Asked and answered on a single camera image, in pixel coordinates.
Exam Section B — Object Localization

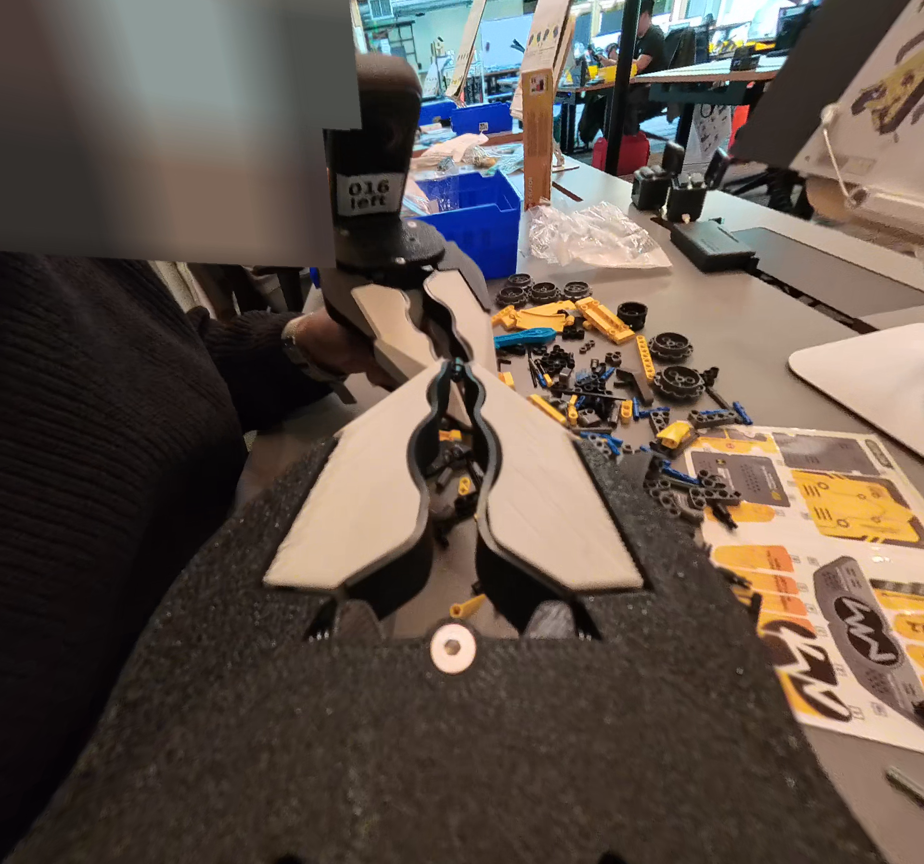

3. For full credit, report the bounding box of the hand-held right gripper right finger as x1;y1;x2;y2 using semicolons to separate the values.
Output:
465;362;647;601

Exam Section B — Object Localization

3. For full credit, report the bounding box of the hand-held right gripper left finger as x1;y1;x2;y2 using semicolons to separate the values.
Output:
262;360;446;601

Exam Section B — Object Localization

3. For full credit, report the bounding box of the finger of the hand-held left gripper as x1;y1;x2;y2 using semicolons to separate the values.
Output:
350;285;443;386
422;269;501;375

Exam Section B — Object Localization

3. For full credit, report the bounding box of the person's left hand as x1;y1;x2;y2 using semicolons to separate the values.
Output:
289;311;405;390

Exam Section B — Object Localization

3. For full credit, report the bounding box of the blue bin with square tag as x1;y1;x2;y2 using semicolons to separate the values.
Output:
413;169;523;280

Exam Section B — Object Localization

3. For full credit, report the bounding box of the pile of toy building pieces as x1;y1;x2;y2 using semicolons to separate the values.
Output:
432;272;757;594

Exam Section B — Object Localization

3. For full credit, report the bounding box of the blue plastic bin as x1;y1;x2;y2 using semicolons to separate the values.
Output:
419;100;515;136

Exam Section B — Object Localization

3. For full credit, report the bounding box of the clear plastic bag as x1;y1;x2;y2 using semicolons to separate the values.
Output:
527;201;674;270

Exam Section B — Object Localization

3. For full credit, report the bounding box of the wooden board with tags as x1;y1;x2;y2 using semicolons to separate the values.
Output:
518;0;602;211

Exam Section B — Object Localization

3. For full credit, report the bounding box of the black charger block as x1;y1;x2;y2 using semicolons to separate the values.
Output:
631;162;674;212
664;169;714;224

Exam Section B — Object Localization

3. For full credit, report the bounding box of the red bag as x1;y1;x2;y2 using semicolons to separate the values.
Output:
590;129;652;176

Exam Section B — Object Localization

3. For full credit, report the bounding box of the flat black case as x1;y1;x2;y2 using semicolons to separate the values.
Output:
670;219;757;273

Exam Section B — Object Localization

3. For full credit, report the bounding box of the yellow grey sticker sheet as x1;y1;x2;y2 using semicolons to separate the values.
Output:
682;426;924;755

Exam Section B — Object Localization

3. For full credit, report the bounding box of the white metal stand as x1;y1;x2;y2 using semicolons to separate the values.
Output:
787;322;924;458

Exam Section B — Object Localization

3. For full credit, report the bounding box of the grey wrist strap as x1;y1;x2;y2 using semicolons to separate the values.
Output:
282;314;358;404

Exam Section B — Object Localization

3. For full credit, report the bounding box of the black metal post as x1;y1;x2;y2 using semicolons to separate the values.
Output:
603;0;648;176

